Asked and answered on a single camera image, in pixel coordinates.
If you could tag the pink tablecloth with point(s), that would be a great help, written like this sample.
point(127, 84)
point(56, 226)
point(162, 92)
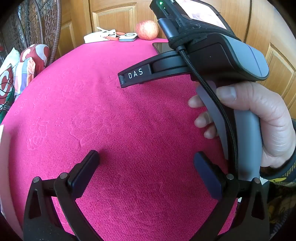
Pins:
point(115, 127)

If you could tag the checkered cushion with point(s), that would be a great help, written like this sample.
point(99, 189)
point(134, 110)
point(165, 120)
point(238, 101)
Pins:
point(24, 74)

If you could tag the person's right hand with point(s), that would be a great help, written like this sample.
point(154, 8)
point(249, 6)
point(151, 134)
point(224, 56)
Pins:
point(270, 120)

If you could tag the white grey square gadget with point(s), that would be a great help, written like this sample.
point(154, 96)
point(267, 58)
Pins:
point(128, 37)

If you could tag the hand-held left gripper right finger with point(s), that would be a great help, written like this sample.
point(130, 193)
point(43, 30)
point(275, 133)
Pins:
point(207, 176)

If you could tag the red white round cushion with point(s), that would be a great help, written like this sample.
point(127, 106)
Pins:
point(34, 54)

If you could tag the white pillow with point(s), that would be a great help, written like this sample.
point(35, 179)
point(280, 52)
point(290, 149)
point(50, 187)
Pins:
point(12, 58)

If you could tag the wicker hanging chair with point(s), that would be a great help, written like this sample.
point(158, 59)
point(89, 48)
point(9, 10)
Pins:
point(46, 23)

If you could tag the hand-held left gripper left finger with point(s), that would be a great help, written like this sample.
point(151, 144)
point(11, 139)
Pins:
point(89, 166)

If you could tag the person's right forearm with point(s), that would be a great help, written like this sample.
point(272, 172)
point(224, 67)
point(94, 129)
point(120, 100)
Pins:
point(284, 197)

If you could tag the black smartphone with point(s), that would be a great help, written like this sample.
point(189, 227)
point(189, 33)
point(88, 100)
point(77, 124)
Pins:
point(161, 47)

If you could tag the red apple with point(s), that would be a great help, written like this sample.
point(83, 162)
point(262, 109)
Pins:
point(147, 30)

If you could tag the red white square cushion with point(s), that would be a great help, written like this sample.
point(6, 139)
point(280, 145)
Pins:
point(5, 81)

